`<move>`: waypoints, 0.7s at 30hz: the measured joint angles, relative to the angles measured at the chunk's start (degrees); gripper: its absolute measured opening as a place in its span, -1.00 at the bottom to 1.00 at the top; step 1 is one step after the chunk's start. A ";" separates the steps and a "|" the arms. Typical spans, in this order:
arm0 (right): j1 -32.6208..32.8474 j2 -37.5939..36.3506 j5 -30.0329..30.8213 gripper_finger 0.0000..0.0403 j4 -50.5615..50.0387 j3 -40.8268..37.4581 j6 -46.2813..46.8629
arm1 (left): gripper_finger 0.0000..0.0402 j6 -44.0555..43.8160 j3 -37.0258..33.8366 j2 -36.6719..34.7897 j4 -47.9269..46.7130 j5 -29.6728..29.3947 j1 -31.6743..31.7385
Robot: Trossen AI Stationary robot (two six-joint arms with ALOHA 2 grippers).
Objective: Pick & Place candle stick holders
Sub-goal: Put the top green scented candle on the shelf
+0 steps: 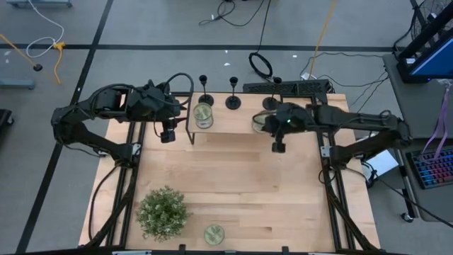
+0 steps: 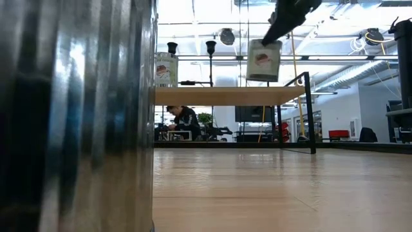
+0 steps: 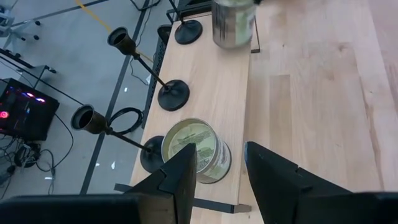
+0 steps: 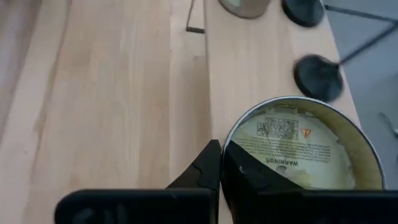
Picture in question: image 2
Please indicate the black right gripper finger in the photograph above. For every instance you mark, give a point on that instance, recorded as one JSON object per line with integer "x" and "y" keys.
{"x": 275, "y": 35}

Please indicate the black table edge rail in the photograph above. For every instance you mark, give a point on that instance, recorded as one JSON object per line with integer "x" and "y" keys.
{"x": 347, "y": 146}

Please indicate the labelled scented candle tin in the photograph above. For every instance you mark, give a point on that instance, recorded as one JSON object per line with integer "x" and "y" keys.
{"x": 166, "y": 69}
{"x": 264, "y": 61}

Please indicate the black candlestick holder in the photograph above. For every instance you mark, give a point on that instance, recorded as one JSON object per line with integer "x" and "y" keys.
{"x": 172, "y": 47}
{"x": 210, "y": 46}

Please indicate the black bar fixture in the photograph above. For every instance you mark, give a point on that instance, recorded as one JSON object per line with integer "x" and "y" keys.
{"x": 188, "y": 83}

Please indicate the red background object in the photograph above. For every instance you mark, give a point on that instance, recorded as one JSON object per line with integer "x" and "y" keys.
{"x": 285, "y": 130}

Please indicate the black metal shelf frame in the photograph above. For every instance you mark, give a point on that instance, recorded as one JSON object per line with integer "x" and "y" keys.
{"x": 310, "y": 122}

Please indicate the black background machine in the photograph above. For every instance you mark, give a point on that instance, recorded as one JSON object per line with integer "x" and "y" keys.
{"x": 219, "y": 132}

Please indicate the green potted plant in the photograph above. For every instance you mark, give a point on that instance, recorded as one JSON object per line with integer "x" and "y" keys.
{"x": 206, "y": 118}

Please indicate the person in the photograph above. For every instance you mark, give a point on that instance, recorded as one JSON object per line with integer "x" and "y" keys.
{"x": 186, "y": 122}

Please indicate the wooden shelf board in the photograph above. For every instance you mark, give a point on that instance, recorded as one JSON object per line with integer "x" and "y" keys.
{"x": 225, "y": 96}

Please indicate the black background office chair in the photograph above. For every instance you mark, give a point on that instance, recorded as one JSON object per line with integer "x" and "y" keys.
{"x": 368, "y": 135}

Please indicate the large shiny metal tin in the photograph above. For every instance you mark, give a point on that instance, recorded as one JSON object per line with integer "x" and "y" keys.
{"x": 77, "y": 122}

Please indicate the dark background cabinet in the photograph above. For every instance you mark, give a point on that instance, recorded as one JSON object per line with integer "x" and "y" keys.
{"x": 394, "y": 129}

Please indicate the dark background monitor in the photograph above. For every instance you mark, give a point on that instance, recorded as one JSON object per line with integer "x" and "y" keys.
{"x": 252, "y": 113}

